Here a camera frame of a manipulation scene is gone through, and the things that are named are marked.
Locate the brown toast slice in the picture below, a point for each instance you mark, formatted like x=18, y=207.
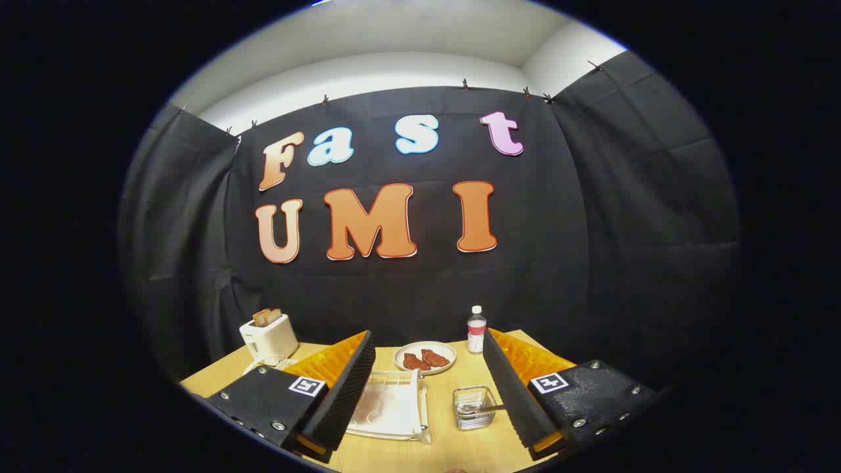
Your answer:
x=274, y=315
x=261, y=318

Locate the red meat piece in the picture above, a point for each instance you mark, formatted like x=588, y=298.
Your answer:
x=437, y=358
x=414, y=362

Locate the clear red label water bottle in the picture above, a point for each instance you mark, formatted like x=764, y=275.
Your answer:
x=476, y=332

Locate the black backdrop cloth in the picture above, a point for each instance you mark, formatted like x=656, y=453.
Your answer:
x=558, y=230

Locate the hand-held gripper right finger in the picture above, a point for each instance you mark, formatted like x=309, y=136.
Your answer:
x=512, y=401

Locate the white toaster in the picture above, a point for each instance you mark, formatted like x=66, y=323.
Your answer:
x=269, y=338

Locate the white plate with meat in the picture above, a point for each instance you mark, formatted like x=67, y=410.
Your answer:
x=404, y=358

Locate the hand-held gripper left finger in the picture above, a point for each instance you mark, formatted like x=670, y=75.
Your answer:
x=348, y=401

